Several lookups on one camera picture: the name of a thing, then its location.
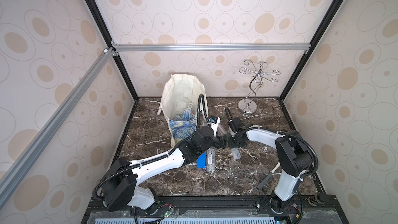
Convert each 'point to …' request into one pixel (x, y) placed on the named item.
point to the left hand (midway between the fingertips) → (228, 133)
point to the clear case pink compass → (221, 130)
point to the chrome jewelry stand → (249, 104)
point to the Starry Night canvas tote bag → (180, 101)
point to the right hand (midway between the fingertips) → (237, 143)
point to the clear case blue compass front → (187, 115)
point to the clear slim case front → (210, 159)
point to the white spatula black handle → (269, 176)
